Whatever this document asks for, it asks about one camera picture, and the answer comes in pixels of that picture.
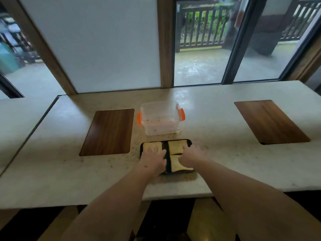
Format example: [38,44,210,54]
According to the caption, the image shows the person's right hand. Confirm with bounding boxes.
[178,145,209,171]

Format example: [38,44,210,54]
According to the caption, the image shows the person's left hand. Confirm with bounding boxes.
[135,147,167,178]

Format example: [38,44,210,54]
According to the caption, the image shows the yellow bread slice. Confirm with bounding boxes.
[170,155,194,173]
[142,142,163,155]
[167,140,189,155]

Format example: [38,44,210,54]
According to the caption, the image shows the dark green tray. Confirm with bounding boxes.
[139,139,196,175]

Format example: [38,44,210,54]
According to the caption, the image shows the clear container with orange clips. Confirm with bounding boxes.
[136,100,186,136]

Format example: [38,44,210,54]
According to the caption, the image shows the person's left forearm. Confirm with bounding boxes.
[60,164,155,241]

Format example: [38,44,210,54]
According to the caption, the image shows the person's right forearm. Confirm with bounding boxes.
[195,158,321,241]

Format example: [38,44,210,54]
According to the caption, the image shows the brown wooden inlay panel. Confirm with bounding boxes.
[79,108,135,157]
[234,99,311,145]

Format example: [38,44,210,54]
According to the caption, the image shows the dark outdoor railing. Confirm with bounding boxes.
[280,0,321,43]
[175,2,237,52]

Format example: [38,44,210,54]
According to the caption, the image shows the dark outdoor pillar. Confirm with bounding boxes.
[248,0,301,56]

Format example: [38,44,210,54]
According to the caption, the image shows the dark outdoor furniture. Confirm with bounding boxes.
[0,12,40,64]

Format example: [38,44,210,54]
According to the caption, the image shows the teal outdoor container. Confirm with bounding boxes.
[0,42,20,74]

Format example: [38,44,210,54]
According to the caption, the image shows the wooden window post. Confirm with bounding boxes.
[0,0,77,95]
[156,0,176,89]
[286,40,321,83]

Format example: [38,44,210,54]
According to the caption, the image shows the dark metal window frame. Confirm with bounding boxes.
[173,0,321,87]
[0,72,25,99]

